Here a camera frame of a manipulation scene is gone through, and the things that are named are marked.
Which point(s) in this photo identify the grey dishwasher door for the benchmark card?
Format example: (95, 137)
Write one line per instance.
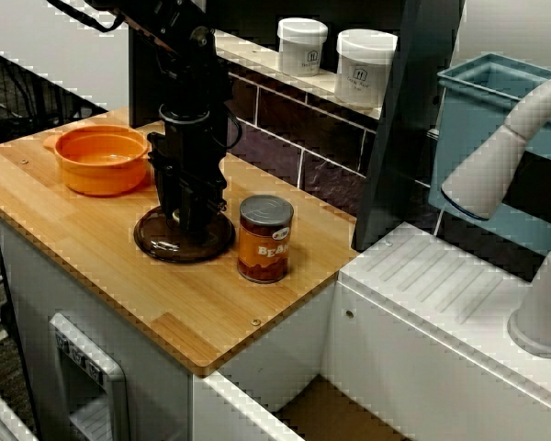
(115, 390)

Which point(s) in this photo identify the beige shelf ledge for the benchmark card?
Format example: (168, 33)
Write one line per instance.
(257, 57)

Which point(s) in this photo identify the white labelled jar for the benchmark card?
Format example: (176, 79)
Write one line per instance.
(365, 69)
(302, 46)

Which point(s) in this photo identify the orange plastic pot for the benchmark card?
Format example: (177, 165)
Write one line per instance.
(101, 179)

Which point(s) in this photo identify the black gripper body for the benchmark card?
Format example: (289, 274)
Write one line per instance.
(188, 151)

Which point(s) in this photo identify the brown lid with yellow knob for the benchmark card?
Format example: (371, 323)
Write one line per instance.
(151, 239)

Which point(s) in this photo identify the teal plastic bin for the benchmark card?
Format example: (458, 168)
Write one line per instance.
(450, 138)

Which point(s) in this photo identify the orange beans can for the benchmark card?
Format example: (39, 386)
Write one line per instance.
(264, 248)

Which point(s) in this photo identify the aluminium frame rail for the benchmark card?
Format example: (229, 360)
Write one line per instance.
(0, 420)

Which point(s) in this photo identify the grey toy faucet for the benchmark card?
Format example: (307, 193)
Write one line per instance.
(477, 179)

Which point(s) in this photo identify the dark tiled backsplash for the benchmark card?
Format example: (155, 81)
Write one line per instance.
(266, 147)

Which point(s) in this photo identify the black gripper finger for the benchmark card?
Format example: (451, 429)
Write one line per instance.
(171, 197)
(202, 206)

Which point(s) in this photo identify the white sink unit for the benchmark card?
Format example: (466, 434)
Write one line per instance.
(418, 275)

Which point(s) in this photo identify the white kitchen cabinet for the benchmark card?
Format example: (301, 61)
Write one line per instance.
(165, 404)

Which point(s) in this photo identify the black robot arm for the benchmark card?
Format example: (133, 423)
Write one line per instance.
(188, 59)

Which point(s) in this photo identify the dark grey upright panel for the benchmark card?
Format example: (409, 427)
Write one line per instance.
(395, 138)

